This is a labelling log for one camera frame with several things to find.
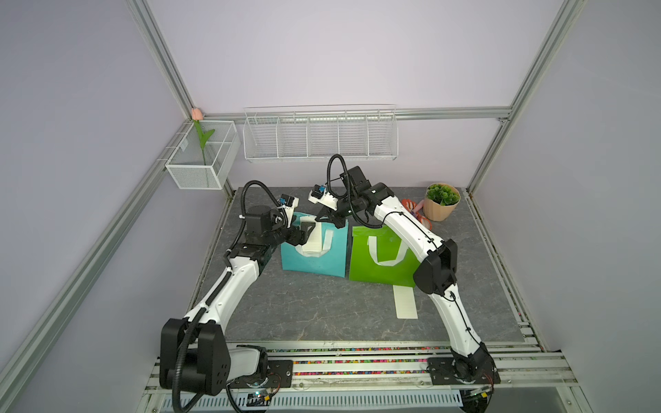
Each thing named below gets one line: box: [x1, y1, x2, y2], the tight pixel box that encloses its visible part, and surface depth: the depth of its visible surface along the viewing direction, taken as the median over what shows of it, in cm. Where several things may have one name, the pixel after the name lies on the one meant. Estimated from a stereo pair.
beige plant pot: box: [423, 182, 462, 222], surface depth 104 cm
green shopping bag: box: [348, 225, 422, 289], surface depth 84 cm
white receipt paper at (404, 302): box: [392, 284, 419, 320], surface depth 88 cm
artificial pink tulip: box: [191, 106, 216, 166], surface depth 93 cm
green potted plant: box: [423, 182, 461, 213], surface depth 103 cm
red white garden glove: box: [401, 197, 433, 231], surface depth 114 cm
